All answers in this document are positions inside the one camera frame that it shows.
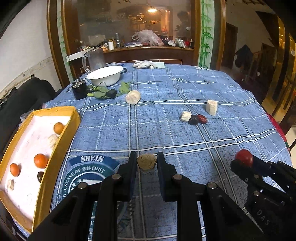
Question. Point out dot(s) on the glass mug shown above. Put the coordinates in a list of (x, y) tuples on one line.
[(93, 60)]

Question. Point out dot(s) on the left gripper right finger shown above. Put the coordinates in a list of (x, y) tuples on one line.
[(203, 211)]

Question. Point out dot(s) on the yellow tray white lining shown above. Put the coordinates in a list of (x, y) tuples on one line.
[(32, 161)]

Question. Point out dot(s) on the dark date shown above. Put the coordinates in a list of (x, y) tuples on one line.
[(194, 120)]

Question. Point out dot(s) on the white enamel basin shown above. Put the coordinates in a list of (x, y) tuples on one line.
[(106, 76)]

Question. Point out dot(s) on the green leafy vegetable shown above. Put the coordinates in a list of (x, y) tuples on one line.
[(102, 92)]

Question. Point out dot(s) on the large orange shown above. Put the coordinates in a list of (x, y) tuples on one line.
[(41, 161)]

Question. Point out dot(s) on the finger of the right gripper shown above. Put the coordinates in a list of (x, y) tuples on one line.
[(240, 171), (261, 163)]

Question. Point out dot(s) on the white corn piece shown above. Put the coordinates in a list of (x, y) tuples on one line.
[(211, 107)]

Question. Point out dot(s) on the white gloves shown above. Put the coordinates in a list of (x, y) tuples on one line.
[(148, 64)]

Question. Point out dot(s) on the orange in tray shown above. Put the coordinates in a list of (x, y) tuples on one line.
[(14, 169)]

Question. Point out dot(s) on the black small box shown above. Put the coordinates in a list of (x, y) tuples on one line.
[(79, 89)]

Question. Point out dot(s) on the blue plaid tablecloth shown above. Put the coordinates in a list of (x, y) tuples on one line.
[(203, 153)]

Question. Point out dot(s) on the red date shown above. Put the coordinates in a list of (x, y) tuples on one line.
[(202, 119)]

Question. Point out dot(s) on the dark plum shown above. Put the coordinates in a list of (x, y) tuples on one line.
[(40, 176)]

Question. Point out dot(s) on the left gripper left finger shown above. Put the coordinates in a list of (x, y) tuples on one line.
[(71, 219)]

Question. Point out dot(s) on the beige round cake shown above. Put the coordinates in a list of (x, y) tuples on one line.
[(146, 162)]

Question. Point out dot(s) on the black sofa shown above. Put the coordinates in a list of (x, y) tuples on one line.
[(31, 95)]

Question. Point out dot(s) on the small orange tangerine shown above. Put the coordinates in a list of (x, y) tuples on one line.
[(58, 128)]

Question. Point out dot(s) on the pink plastic bag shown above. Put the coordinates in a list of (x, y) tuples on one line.
[(148, 37)]

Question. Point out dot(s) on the white lump in tray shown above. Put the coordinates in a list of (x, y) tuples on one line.
[(10, 184)]

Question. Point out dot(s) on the beige cake in tray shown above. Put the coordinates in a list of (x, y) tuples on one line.
[(52, 139)]

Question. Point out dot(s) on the wooden cabinet counter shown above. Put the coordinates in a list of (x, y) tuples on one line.
[(170, 55)]

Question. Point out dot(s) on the white food cube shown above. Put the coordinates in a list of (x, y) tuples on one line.
[(185, 116)]

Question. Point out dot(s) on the round white bun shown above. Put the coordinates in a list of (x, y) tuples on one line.
[(133, 97)]

